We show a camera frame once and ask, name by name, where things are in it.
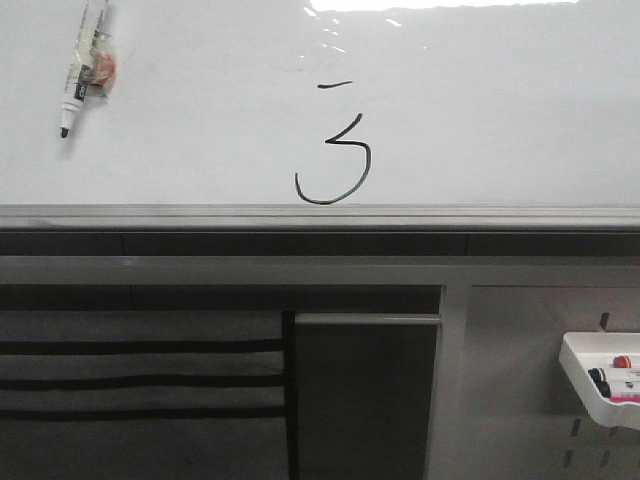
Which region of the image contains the white black whiteboard marker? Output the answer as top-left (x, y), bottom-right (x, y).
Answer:
top-left (60, 1), bottom-right (117, 139)

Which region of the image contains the dark grey flat panel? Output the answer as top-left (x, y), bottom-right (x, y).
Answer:
top-left (296, 314), bottom-right (439, 479)

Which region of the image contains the grey slotted pegboard panel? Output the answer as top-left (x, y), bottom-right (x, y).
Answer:
top-left (457, 287), bottom-right (639, 479)

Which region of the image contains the white plastic marker tray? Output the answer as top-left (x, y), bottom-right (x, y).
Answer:
top-left (559, 332), bottom-right (639, 430)

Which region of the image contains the black capped marker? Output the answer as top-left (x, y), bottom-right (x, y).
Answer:
top-left (588, 368), bottom-right (639, 383)

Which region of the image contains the red capped marker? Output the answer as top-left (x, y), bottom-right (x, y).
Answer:
top-left (612, 354), bottom-right (639, 370)

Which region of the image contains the grey metal shelf frame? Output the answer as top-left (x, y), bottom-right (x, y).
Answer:
top-left (1, 256), bottom-right (639, 479)

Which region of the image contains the white whiteboard with frame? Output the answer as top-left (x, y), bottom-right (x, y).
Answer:
top-left (1, 1), bottom-right (639, 230)

